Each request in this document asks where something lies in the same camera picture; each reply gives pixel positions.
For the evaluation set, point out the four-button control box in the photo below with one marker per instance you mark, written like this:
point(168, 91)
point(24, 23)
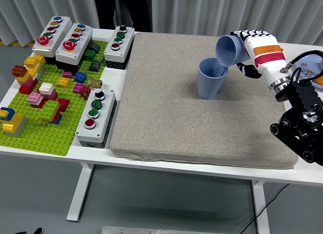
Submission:
point(104, 112)
point(125, 42)

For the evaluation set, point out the white pleated curtain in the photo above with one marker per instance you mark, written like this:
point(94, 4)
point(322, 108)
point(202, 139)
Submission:
point(227, 11)
point(38, 6)

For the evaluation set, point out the green orange blue brick stack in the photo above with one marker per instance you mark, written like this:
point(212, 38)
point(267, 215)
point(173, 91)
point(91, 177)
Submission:
point(50, 110)

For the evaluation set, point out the blue toy brick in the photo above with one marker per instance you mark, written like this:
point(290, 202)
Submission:
point(80, 77)

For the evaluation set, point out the blue ribbed cup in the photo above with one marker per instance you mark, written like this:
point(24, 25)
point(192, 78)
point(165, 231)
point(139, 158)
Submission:
point(209, 87)
point(232, 50)

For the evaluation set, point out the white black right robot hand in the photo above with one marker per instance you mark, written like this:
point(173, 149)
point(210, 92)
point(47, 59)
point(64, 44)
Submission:
point(267, 64)

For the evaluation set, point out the small magenta toy brick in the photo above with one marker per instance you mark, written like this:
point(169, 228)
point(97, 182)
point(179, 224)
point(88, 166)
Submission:
point(67, 74)

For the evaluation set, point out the green studded baseplate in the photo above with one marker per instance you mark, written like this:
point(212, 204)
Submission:
point(45, 140)

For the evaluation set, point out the white pink red brick stack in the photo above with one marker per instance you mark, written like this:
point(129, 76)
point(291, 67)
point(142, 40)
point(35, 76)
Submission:
point(46, 88)

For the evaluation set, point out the pink toy brick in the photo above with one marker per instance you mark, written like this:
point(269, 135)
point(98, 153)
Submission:
point(78, 88)

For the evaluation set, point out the small orange fruit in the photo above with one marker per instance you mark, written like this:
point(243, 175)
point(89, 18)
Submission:
point(320, 82)

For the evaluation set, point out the blue yellow grey brick stack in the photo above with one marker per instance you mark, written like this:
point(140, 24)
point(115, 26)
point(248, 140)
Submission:
point(15, 122)

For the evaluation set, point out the yellow brown red brick tower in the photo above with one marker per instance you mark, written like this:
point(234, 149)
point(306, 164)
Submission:
point(27, 78)

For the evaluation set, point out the five-button control box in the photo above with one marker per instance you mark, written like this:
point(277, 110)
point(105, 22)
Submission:
point(82, 39)
point(59, 31)

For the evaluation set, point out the white table leg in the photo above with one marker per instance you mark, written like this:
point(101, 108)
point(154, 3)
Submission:
point(79, 193)
point(261, 208)

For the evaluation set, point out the yellow toy brick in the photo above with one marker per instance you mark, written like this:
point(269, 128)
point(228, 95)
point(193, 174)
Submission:
point(63, 83)

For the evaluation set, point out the dark green toy brick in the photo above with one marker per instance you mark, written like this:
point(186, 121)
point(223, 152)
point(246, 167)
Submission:
point(89, 55)

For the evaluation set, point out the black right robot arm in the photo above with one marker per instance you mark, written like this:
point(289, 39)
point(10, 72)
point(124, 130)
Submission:
point(305, 92)

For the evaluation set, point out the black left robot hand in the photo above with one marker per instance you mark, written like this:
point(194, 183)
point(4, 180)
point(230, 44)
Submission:
point(38, 231)

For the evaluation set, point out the light blue plate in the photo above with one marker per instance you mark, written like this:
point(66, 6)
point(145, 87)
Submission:
point(313, 61)

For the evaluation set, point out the person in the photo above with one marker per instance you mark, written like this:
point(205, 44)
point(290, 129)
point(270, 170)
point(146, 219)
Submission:
point(106, 11)

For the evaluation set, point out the dark grey sloped brick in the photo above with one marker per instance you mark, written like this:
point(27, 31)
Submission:
point(95, 66)
point(95, 47)

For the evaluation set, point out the red toy brick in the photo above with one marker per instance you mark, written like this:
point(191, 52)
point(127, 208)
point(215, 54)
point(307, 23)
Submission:
point(64, 103)

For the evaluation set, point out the grey-brown fabric mat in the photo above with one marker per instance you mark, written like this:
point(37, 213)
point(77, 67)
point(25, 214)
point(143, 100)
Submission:
point(176, 117)

